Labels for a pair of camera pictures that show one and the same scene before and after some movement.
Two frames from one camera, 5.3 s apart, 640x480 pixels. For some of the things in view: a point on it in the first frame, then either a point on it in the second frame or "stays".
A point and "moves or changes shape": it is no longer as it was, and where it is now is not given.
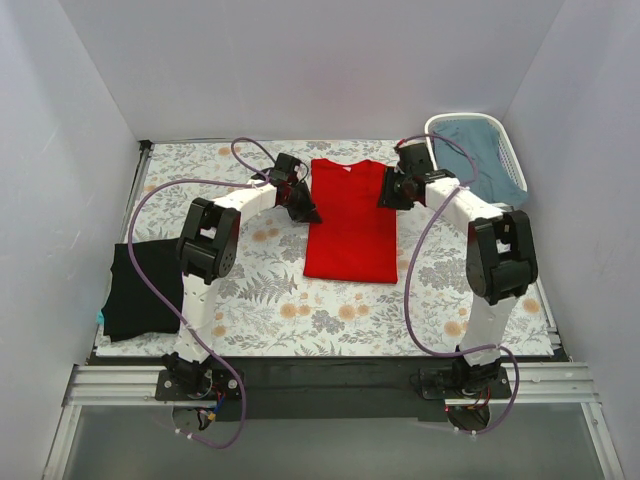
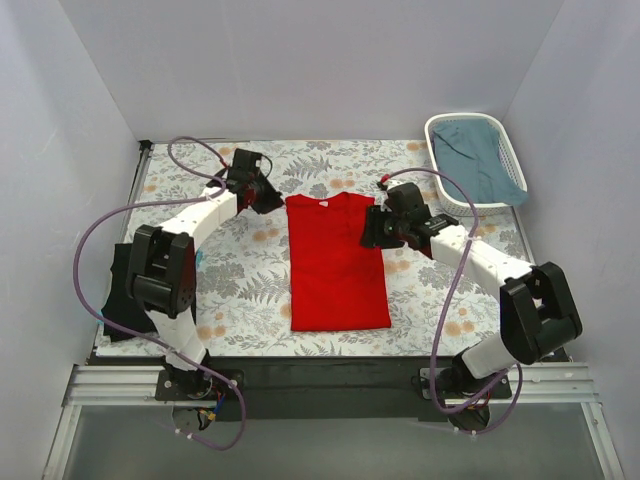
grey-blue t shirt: (469, 149) stays
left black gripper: (300, 198) → (267, 197)
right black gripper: (388, 188) → (373, 227)
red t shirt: (356, 239) moves or changes shape
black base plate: (328, 388) stays
